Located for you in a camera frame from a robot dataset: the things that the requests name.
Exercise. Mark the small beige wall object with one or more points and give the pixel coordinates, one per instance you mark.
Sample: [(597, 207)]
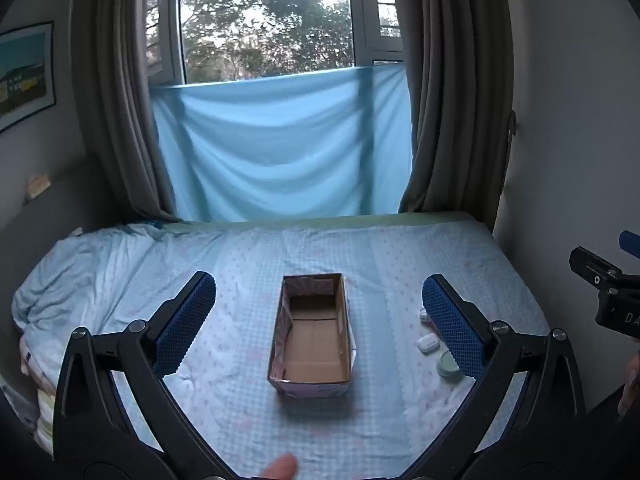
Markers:
[(38, 185)]

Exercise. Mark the person's right hand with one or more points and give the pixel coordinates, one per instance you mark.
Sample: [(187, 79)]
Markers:
[(631, 385)]

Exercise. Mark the white earbud case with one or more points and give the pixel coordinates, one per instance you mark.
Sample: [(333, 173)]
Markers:
[(428, 344)]

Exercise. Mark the green jar with white lid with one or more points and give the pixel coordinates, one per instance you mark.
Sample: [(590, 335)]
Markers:
[(448, 366)]

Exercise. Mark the person's left hand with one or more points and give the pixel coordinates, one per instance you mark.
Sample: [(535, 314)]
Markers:
[(277, 469)]

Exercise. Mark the window with grey frame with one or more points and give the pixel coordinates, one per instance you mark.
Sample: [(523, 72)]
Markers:
[(265, 20)]

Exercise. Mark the blue printed bed sheet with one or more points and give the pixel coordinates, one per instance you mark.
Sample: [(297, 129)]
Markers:
[(250, 260)]

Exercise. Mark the framed wall picture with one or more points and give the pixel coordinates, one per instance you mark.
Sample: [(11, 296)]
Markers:
[(25, 75)]

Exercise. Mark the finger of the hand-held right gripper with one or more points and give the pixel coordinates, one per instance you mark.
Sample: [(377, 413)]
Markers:
[(629, 241), (590, 261)]

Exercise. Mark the colourful folded bedding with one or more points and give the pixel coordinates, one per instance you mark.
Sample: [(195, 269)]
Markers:
[(36, 400)]

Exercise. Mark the curtain tieback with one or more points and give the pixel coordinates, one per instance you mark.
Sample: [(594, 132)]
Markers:
[(512, 122)]

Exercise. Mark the white pill bottle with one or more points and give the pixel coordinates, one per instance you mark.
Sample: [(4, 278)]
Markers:
[(425, 316)]

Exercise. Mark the light blue window cloth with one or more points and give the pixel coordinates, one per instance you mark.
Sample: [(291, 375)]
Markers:
[(280, 150)]

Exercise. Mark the grey-brown curtain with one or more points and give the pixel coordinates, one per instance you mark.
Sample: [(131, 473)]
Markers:
[(460, 85), (115, 110)]

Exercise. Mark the printed cardboard box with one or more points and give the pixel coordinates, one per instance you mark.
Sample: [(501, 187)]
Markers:
[(312, 345)]

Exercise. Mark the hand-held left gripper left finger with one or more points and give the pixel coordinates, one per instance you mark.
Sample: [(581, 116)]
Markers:
[(185, 325)]

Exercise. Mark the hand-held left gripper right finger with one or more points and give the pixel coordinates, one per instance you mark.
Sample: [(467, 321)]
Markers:
[(452, 330)]

